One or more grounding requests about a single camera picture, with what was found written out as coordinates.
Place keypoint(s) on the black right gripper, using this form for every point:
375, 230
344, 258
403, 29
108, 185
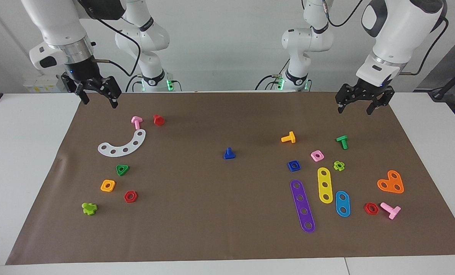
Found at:
84, 74

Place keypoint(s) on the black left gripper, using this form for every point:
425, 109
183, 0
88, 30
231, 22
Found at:
369, 88

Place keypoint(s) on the blue square nut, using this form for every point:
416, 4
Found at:
290, 166

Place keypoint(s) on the blue plastic screw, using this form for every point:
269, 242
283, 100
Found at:
229, 155

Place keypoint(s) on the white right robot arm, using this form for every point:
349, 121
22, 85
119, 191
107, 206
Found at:
59, 23

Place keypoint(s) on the pink plastic screw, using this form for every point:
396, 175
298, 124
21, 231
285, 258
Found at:
137, 121
392, 211

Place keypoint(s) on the red plastic screw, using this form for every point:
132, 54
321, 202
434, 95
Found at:
158, 120

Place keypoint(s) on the lime green cross nut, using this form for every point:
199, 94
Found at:
335, 165

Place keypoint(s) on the pink square nut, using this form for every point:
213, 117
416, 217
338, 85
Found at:
313, 156

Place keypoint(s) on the green triangle nut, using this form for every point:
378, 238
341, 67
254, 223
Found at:
125, 168

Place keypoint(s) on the orange plastic screw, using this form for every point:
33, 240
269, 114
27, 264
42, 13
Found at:
290, 138

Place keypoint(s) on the orange square nut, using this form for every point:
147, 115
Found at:
103, 186

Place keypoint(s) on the red hexagon nut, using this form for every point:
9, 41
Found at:
126, 197
366, 208

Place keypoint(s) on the lime green plastic screw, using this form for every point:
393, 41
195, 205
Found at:
89, 209

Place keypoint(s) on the white socket box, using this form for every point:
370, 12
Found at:
40, 86

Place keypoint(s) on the white curved five-hole plate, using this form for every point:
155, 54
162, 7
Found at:
119, 151

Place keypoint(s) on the black stand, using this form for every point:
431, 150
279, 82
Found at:
439, 93

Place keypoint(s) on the orange-red three-hole angle plate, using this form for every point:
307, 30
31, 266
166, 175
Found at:
391, 183

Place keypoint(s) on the yellow three-hole plate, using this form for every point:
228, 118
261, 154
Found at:
325, 178

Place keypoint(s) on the blue two-hole plate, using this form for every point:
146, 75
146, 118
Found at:
342, 203

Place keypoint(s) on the purple four-hole plate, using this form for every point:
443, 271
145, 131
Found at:
301, 198

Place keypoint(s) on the brown paper mat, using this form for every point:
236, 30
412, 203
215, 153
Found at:
220, 198

